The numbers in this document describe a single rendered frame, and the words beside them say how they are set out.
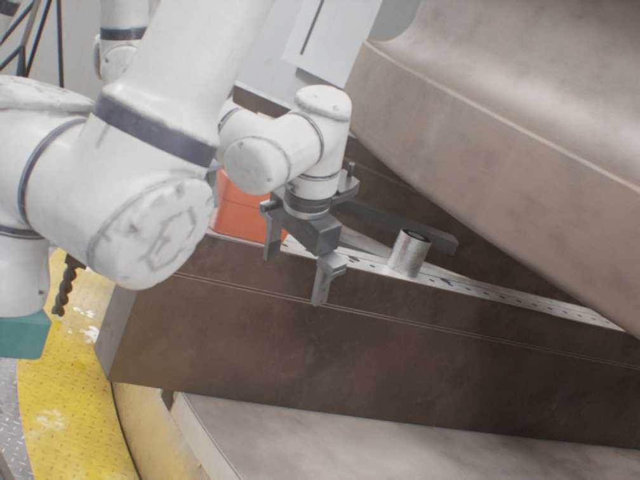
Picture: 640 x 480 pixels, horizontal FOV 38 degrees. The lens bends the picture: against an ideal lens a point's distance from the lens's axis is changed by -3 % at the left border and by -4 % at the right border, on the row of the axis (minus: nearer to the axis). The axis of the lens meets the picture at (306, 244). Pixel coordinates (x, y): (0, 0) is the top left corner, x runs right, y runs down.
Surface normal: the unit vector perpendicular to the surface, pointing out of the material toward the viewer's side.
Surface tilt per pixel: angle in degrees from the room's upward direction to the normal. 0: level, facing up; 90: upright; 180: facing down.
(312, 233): 113
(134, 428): 90
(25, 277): 68
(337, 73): 90
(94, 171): 80
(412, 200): 90
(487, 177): 90
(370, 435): 0
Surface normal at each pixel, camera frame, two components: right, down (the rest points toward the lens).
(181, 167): 0.59, 0.44
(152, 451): -0.84, -0.21
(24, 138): -0.17, -0.37
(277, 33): -0.62, -0.04
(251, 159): -0.50, 0.33
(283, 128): 0.24, -0.73
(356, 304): 0.40, 0.40
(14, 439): 0.36, -0.90
